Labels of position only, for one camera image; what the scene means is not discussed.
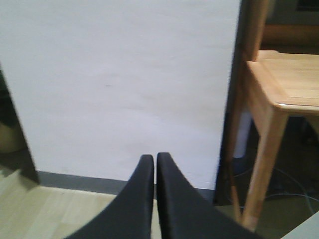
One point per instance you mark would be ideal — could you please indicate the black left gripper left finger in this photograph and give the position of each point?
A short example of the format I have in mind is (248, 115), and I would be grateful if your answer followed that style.
(129, 215)

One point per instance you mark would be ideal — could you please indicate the wooden desk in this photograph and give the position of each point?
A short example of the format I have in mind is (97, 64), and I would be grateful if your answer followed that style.
(278, 78)

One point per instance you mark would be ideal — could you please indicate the blue white cylinder under desk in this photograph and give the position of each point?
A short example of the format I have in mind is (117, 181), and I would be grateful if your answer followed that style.
(239, 156)

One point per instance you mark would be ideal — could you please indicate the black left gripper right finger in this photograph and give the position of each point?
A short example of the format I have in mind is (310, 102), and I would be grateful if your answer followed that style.
(184, 213)

